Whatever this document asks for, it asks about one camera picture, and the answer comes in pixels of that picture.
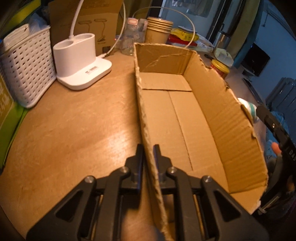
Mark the white woven plastic basket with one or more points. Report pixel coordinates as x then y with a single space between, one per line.
29 69

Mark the folded white tissue pack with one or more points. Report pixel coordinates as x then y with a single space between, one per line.
224 57

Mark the white desk lamp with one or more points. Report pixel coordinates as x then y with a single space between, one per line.
77 66

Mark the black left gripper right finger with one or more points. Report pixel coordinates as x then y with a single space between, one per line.
162 164

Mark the yellow-lid red can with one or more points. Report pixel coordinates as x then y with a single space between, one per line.
220 68

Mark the stack of brown paper cups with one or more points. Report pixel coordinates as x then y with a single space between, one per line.
158 30

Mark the steel thermos bottle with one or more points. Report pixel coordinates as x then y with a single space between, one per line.
222 40

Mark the brown lamp packaging box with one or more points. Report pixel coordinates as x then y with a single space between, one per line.
96 17

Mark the yellow packet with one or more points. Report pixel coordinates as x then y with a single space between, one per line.
184 35

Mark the brown cardboard box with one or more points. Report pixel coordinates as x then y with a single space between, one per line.
189 110

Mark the clear patterned glass jar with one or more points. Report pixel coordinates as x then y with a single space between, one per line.
134 32

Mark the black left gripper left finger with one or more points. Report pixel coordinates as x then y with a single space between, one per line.
132 170

